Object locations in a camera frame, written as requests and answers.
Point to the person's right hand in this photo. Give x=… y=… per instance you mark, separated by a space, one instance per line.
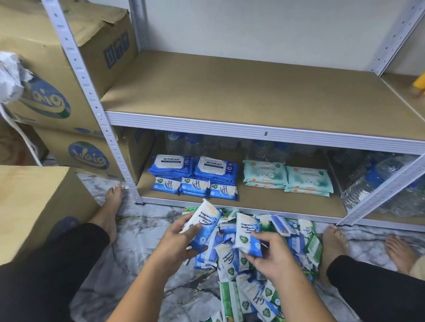
x=283 y=263

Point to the person's left hand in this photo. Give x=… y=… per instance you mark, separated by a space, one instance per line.
x=174 y=249

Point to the pile of wipes packets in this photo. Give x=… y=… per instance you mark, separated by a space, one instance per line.
x=249 y=290

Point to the grey metal shelf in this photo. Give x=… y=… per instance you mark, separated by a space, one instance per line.
x=275 y=133

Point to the person's right forearm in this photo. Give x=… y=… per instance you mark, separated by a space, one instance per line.
x=313 y=318

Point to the person's left forearm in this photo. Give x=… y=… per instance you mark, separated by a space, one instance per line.
x=143 y=302

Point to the person's right foot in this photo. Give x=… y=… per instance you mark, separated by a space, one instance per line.
x=333 y=249

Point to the person's foot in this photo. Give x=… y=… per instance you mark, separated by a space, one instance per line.
x=333 y=249
x=400 y=253
x=108 y=213

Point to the person's left foot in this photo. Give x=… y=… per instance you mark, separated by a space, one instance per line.
x=108 y=213

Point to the person's right leg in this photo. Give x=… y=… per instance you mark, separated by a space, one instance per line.
x=390 y=303

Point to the water bottles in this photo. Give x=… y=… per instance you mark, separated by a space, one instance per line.
x=390 y=183

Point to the plain cardboard box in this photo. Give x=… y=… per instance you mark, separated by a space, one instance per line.
x=12 y=215

